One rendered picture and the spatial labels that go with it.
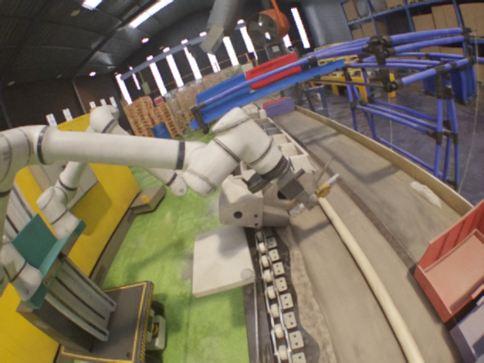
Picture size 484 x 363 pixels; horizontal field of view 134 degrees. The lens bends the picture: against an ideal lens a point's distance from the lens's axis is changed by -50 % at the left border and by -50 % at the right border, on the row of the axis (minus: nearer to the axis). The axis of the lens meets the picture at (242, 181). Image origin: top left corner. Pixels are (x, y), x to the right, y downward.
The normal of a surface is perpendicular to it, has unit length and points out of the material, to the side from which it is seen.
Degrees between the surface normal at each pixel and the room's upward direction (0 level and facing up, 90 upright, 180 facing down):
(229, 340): 0
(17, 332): 90
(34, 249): 90
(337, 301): 0
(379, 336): 0
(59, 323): 90
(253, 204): 90
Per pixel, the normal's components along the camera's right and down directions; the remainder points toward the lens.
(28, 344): 0.94, -0.32
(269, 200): 0.07, 0.46
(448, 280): -0.33, -0.83
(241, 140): 0.25, 0.25
